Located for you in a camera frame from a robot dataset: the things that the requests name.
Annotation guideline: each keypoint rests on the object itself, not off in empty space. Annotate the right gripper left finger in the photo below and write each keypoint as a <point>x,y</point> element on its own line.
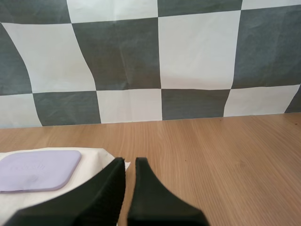
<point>94,202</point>

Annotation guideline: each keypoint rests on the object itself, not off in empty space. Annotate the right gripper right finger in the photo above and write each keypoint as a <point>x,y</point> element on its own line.
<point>152,200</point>

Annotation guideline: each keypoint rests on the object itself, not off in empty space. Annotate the checked cloth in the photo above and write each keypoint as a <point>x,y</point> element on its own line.
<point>150,61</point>

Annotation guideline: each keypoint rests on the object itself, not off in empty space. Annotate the white wet wipes pack lilac lid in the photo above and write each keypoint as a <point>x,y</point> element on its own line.
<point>42,174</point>

